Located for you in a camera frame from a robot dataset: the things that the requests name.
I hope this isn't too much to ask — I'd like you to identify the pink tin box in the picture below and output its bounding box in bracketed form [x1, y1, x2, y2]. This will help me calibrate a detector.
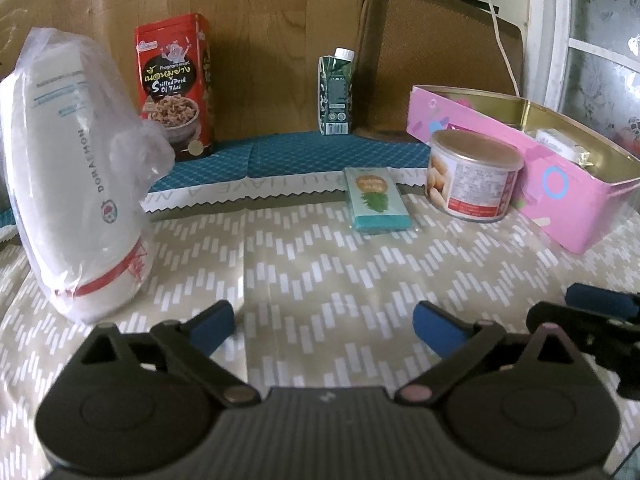
[407, 85, 640, 255]

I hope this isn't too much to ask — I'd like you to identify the white power cable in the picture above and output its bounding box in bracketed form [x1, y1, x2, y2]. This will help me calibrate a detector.
[470, 0, 521, 96]

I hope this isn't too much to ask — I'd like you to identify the beige patterned tablecloth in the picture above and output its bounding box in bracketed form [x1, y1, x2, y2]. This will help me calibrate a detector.
[0, 160, 640, 480]

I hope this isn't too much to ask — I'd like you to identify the teal tissue packet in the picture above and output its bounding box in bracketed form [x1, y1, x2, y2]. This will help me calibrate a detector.
[345, 166, 412, 233]

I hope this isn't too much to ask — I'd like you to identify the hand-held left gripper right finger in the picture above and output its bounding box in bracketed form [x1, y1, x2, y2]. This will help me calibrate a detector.
[395, 300, 576, 403]

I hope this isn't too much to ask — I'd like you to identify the bagged stack of white cups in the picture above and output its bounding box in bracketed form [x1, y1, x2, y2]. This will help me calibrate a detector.
[0, 27, 176, 325]

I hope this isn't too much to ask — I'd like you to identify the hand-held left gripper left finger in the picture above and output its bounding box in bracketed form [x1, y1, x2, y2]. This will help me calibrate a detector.
[80, 300, 261, 403]

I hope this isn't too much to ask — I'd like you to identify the teal patterned mat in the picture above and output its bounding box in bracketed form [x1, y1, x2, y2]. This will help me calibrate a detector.
[0, 130, 436, 241]

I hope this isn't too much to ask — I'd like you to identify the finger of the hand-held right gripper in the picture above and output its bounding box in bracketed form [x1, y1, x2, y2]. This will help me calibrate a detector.
[566, 282, 640, 322]
[527, 301, 640, 356]

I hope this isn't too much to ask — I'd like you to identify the white framed window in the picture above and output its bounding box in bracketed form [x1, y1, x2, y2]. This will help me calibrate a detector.
[520, 0, 640, 161]

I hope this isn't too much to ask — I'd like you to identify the red snack tin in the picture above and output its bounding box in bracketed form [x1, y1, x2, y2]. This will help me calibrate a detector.
[134, 12, 216, 163]

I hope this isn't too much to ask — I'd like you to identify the green drink carton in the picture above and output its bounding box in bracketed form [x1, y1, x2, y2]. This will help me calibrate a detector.
[316, 47, 357, 137]

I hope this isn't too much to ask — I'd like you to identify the wood pattern board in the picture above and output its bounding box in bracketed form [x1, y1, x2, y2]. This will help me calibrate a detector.
[0, 0, 371, 146]

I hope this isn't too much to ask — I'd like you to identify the round food can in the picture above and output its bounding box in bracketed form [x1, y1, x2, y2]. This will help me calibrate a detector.
[425, 130, 525, 223]

